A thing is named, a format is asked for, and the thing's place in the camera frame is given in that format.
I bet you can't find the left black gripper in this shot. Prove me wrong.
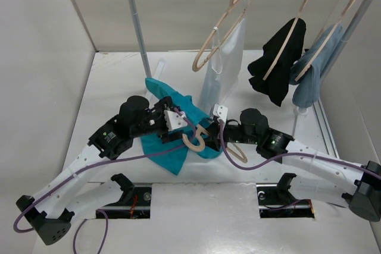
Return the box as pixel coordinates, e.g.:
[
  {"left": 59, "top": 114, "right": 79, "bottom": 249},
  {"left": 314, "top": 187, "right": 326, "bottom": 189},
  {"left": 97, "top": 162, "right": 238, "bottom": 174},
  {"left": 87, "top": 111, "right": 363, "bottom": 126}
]
[{"left": 132, "top": 99, "right": 182, "bottom": 142}]

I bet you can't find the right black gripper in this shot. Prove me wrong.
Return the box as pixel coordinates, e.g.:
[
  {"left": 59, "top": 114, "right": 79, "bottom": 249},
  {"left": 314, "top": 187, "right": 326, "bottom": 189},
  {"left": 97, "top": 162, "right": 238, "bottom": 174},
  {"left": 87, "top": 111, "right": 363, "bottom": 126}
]
[{"left": 199, "top": 120, "right": 259, "bottom": 150}]

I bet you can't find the beige plastic hanger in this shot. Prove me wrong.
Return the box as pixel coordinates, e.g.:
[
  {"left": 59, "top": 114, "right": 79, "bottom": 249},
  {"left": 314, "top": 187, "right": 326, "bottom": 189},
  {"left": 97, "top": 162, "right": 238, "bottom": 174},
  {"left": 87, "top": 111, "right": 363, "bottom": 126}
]
[{"left": 182, "top": 124, "right": 248, "bottom": 164}]

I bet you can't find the teal t shirt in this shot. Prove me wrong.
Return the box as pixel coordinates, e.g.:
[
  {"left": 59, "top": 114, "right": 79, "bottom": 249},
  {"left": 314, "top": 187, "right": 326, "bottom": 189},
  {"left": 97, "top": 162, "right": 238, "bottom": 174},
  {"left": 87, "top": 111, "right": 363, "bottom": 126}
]
[{"left": 139, "top": 77, "right": 223, "bottom": 176}]

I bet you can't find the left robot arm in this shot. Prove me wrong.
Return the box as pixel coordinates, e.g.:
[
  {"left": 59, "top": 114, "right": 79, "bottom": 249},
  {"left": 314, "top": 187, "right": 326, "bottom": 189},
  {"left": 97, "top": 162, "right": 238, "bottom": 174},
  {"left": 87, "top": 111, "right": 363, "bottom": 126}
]
[{"left": 16, "top": 96, "right": 187, "bottom": 246}]

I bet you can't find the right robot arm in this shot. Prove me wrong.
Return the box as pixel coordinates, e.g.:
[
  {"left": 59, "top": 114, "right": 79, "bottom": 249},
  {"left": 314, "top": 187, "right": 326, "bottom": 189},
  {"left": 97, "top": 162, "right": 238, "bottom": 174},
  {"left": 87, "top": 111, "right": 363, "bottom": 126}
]
[{"left": 205, "top": 105, "right": 380, "bottom": 222}]

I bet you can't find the black t shirt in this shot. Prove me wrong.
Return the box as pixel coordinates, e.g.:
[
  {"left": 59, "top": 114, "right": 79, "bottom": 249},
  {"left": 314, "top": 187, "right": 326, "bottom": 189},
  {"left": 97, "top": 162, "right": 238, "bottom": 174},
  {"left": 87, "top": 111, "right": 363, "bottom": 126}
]
[{"left": 248, "top": 19, "right": 307, "bottom": 106}]

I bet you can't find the light blue denim shirt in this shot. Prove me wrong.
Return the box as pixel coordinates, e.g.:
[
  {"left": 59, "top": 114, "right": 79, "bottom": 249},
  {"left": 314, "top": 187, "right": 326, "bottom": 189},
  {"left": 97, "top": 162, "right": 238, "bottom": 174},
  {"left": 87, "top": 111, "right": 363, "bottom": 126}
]
[{"left": 289, "top": 24, "right": 344, "bottom": 108}]

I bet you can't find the beige hanger with blue shirt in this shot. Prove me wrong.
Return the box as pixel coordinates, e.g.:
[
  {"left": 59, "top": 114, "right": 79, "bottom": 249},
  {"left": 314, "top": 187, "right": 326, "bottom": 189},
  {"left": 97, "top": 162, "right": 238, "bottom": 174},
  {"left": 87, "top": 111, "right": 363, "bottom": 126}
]
[{"left": 295, "top": 0, "right": 356, "bottom": 81}]

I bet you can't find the beige hanger with black shirt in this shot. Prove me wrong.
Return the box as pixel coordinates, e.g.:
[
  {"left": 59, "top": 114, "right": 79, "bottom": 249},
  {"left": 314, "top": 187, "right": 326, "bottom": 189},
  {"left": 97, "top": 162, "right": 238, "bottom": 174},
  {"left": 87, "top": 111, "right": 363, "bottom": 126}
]
[{"left": 263, "top": 0, "right": 308, "bottom": 81}]

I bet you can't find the white tank top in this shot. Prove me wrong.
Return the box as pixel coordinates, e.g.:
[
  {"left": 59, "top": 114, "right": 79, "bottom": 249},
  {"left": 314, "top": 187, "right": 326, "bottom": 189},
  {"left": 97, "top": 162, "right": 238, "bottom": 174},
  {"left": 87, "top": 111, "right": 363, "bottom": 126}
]
[{"left": 192, "top": 0, "right": 251, "bottom": 114}]

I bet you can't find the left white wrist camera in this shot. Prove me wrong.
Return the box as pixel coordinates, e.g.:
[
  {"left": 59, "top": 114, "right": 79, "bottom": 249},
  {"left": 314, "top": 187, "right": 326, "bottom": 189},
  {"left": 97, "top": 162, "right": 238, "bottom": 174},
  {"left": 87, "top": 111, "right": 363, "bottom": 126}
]
[{"left": 164, "top": 110, "right": 188, "bottom": 131}]

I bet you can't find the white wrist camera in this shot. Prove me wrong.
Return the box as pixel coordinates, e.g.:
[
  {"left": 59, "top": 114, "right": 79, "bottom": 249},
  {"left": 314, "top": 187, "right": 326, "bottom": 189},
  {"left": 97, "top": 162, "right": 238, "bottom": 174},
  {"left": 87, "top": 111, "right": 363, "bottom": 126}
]
[
  {"left": 210, "top": 104, "right": 229, "bottom": 123},
  {"left": 164, "top": 110, "right": 188, "bottom": 131}
]

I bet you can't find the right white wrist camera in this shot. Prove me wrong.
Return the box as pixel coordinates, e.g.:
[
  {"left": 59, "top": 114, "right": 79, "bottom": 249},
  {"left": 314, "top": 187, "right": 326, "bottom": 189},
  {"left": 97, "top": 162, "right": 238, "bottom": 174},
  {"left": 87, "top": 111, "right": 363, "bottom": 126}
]
[{"left": 210, "top": 104, "right": 229, "bottom": 123}]

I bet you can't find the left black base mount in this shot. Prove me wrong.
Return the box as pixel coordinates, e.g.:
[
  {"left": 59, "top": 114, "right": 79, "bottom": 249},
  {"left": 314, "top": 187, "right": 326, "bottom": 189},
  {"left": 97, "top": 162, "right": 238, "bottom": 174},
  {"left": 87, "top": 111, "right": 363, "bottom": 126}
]
[{"left": 95, "top": 173, "right": 152, "bottom": 219}]

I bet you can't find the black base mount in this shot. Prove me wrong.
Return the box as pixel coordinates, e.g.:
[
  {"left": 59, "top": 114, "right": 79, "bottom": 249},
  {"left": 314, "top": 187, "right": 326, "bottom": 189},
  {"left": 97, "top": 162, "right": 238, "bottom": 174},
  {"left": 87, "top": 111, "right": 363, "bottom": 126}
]
[
  {"left": 256, "top": 173, "right": 315, "bottom": 218},
  {"left": 95, "top": 173, "right": 152, "bottom": 219}
]

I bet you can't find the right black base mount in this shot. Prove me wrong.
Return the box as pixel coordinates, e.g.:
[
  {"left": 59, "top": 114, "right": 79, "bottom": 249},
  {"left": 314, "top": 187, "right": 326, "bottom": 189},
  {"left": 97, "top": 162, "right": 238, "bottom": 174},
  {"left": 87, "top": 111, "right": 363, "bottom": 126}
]
[{"left": 256, "top": 173, "right": 315, "bottom": 218}]

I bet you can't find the aluminium side rail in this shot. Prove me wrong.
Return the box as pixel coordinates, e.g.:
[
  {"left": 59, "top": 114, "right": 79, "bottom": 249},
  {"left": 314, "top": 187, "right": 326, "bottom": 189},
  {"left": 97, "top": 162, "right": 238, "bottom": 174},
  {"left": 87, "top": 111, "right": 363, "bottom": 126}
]
[{"left": 312, "top": 99, "right": 339, "bottom": 158}]

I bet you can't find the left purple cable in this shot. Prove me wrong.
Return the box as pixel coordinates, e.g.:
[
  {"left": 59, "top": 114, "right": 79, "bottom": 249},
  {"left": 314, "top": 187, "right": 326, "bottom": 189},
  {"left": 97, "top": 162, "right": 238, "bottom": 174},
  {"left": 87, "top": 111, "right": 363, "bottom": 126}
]
[{"left": 13, "top": 108, "right": 205, "bottom": 254}]

